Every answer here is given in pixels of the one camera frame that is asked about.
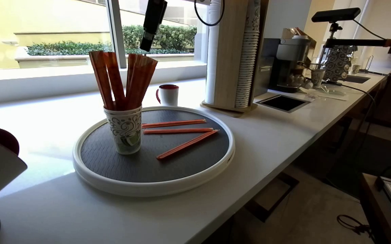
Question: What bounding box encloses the wooden cup dispenser stand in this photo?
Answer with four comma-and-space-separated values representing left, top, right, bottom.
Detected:
203, 0, 269, 113

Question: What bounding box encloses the black camera on stand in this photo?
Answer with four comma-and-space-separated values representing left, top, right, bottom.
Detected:
311, 7, 391, 52

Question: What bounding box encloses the orange packets bundle in cup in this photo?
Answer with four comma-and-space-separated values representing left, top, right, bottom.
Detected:
88, 51, 157, 112

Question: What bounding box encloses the orange packet front on tray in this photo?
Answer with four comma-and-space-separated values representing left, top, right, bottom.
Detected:
156, 131, 218, 162

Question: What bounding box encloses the grey window frame post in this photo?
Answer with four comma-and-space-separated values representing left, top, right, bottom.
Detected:
106, 0, 126, 70

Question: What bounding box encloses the black coffee machine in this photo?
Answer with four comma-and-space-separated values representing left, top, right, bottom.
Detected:
264, 28, 316, 93

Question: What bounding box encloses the patterned paper cup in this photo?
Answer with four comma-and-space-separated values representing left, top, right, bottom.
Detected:
104, 108, 141, 155

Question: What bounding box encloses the orange packet middle on tray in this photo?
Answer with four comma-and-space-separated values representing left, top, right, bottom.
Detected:
142, 128, 214, 135

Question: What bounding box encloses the steel trash chute opening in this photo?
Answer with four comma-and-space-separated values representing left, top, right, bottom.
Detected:
259, 96, 307, 113

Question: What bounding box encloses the glass jar on counter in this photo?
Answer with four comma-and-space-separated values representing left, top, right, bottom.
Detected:
320, 45, 357, 83

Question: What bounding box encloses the orange packet on tray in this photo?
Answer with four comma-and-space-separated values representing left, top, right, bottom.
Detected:
142, 128, 214, 135
156, 131, 218, 162
141, 120, 206, 129

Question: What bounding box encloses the black cable on floor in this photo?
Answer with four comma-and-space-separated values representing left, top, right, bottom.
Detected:
335, 213, 374, 239

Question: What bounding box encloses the white mug red inside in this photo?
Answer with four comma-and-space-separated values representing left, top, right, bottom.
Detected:
156, 85, 179, 106

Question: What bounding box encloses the round white lazy susan tray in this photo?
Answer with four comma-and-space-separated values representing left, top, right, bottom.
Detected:
73, 108, 235, 197

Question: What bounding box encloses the orange packet back on tray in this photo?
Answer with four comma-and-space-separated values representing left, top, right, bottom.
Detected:
141, 120, 206, 129

